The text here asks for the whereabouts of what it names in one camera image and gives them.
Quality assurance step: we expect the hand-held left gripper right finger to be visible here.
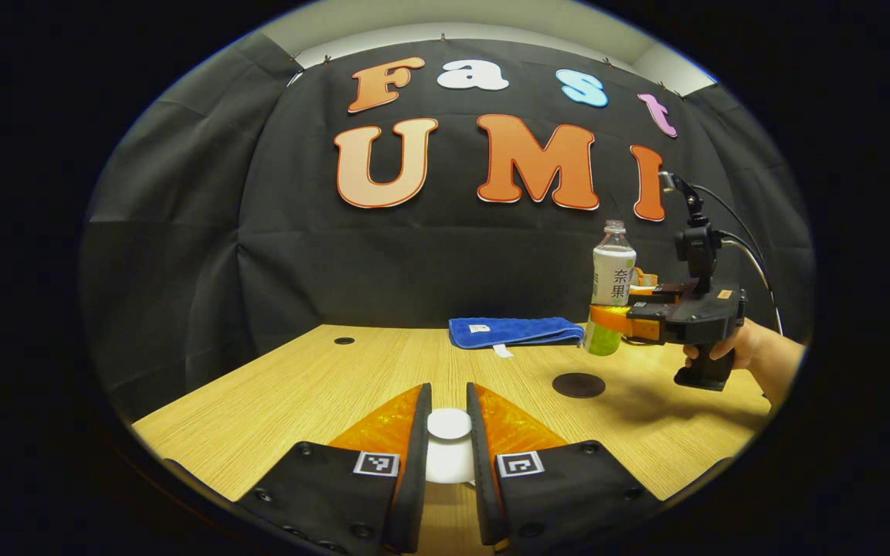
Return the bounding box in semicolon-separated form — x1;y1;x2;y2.
466;381;664;552

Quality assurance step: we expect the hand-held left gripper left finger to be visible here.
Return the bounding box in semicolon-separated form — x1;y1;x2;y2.
235;381;433;554

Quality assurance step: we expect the green white water bottle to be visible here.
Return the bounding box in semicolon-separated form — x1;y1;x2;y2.
583;220;637;357

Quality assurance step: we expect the dark brown round coaster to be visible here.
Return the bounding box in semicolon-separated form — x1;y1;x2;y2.
552;373;606;399

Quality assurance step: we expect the blue towel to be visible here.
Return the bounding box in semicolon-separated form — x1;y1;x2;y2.
449;317;585;358

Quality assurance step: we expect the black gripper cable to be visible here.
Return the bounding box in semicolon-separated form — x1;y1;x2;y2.
719;232;784;334
691;182;772;290

